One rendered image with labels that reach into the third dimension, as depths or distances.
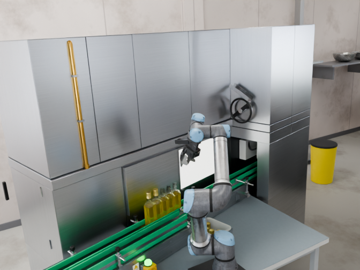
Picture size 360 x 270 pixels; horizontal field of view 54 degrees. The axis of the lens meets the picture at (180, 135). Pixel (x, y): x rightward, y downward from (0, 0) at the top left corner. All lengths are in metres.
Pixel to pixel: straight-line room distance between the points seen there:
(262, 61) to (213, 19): 2.54
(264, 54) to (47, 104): 1.61
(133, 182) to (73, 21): 2.54
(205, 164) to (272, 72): 0.88
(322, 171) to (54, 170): 3.94
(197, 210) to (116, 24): 3.20
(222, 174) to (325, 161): 3.48
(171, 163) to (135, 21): 2.53
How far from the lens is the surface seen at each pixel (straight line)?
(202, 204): 1.76
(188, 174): 2.72
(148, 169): 2.41
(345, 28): 7.30
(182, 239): 2.44
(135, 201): 2.41
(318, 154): 5.16
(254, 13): 5.71
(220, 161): 1.85
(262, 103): 2.84
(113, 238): 2.28
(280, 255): 2.44
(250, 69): 2.87
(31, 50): 1.93
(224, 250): 2.12
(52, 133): 2.01
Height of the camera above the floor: 2.13
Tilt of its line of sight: 16 degrees down
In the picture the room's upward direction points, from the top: 3 degrees counter-clockwise
